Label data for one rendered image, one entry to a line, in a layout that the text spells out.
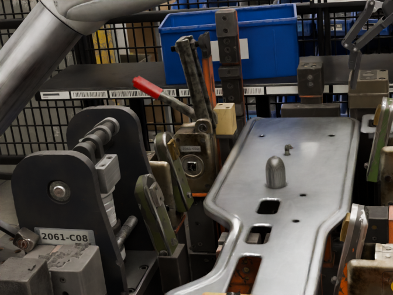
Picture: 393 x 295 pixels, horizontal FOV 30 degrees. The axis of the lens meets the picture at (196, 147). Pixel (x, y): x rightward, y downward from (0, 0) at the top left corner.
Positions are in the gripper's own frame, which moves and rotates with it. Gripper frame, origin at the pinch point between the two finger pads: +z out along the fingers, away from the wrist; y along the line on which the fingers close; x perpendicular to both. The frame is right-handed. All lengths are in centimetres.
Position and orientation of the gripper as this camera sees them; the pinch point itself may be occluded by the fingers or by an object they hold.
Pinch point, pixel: (389, 86)
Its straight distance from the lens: 142.2
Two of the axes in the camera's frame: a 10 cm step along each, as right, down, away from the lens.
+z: -1.0, 9.4, 3.3
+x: -0.7, 3.2, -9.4
